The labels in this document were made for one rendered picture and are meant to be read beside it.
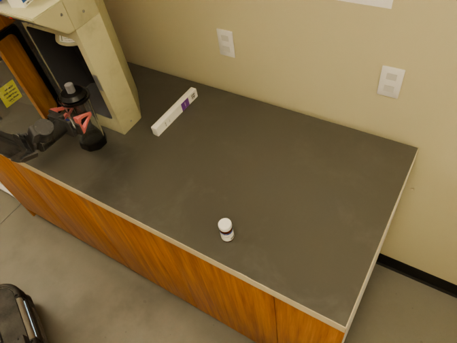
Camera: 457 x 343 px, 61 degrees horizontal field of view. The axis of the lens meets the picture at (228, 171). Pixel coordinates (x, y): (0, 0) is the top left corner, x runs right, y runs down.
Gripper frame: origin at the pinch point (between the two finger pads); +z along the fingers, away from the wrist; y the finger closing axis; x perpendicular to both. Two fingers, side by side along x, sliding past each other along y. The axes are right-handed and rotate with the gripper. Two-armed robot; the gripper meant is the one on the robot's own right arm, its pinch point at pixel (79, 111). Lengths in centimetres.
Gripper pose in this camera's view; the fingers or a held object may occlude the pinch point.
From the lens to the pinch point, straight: 149.7
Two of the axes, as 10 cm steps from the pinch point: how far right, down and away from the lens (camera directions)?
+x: 0.8, 6.8, 7.3
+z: 4.9, -6.6, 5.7
